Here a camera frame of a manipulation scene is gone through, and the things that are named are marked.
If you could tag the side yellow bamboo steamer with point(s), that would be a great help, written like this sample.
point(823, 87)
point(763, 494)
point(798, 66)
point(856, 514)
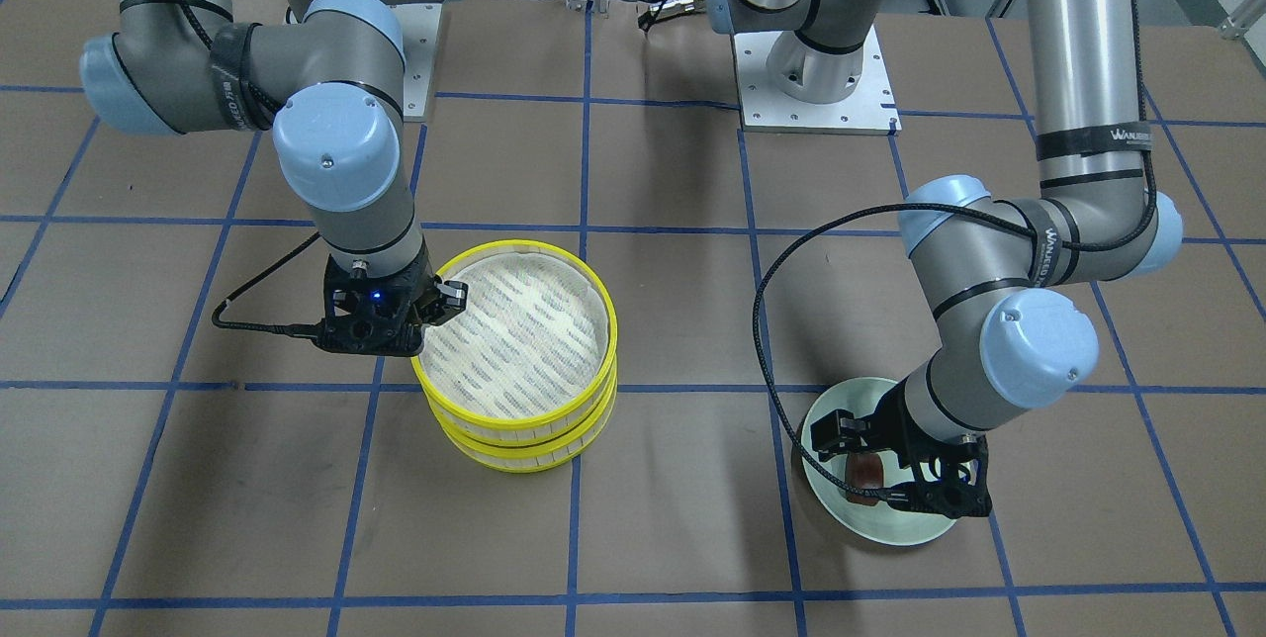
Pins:
point(533, 350)

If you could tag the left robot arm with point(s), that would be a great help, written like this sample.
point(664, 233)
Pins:
point(990, 270)

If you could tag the centre yellow bamboo steamer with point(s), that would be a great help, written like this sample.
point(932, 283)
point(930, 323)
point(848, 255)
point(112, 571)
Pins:
point(539, 456)

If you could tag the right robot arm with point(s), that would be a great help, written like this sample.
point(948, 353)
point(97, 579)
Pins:
point(331, 90)

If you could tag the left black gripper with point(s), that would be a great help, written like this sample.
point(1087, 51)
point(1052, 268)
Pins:
point(893, 422)

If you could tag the mint green plate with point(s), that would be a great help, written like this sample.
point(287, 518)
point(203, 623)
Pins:
point(879, 523)

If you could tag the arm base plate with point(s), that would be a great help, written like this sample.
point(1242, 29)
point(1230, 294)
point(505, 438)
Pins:
point(421, 24)
point(786, 87)

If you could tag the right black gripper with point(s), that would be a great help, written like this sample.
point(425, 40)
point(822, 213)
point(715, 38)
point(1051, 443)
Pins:
point(442, 302)

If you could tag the brown bun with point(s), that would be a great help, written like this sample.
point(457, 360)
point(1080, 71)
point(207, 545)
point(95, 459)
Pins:
point(864, 471)

